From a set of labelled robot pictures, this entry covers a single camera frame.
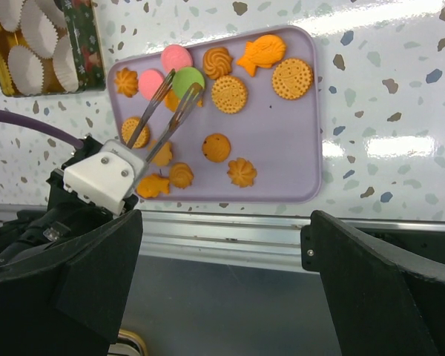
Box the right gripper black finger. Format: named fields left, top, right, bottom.
left=0, top=211, right=142, bottom=355

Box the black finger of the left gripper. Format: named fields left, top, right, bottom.
left=310, top=211, right=445, bottom=355

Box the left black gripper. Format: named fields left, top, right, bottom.
left=0, top=138, right=137, bottom=271

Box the small orange fish cookie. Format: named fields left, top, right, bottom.
left=165, top=90, right=203, bottom=113

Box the gold cookie tin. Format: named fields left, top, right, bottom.
left=0, top=0, right=105, bottom=97

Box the green round cookie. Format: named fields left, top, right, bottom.
left=172, top=67, right=205, bottom=99

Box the pink round cookie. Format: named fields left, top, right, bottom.
left=160, top=44, right=193, bottom=73
left=138, top=69, right=165, bottom=100

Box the orange fish cookie bottom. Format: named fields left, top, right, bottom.
left=136, top=174, right=170, bottom=199

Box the flower cookie left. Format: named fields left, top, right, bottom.
left=150, top=142, right=173, bottom=167

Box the swirl cookie bottom left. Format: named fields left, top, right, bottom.
left=169, top=162, right=194, bottom=189

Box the swirl cookie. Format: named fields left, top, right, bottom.
left=202, top=47, right=233, bottom=79
left=114, top=67, right=139, bottom=98
left=227, top=157, right=257, bottom=188
left=169, top=162, right=194, bottom=189

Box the swirl cookie top left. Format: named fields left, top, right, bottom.
left=114, top=67, right=139, bottom=98

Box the white paper cup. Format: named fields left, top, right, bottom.
left=0, top=0, right=24, bottom=32
left=7, top=45, right=44, bottom=96
left=53, top=35, right=79, bottom=92
left=20, top=0, right=58, bottom=59
left=36, top=0, right=67, bottom=29

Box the round chip cookie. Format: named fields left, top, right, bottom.
left=202, top=133, right=231, bottom=163

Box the swirl cookie bottom right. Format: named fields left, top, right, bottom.
left=227, top=157, right=257, bottom=188

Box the round dotted cookie centre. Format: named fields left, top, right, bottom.
left=211, top=75, right=248, bottom=114

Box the lilac plastic tray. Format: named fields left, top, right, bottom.
left=107, top=26, right=323, bottom=203

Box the swirl cookie top centre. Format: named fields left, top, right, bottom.
left=202, top=47, right=233, bottom=79

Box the round dotted cookie right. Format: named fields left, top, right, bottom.
left=271, top=57, right=314, bottom=100

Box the orange fish cookie top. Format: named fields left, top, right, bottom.
left=237, top=34, right=287, bottom=77

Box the aluminium rail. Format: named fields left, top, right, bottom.
left=0, top=202, right=445, bottom=266

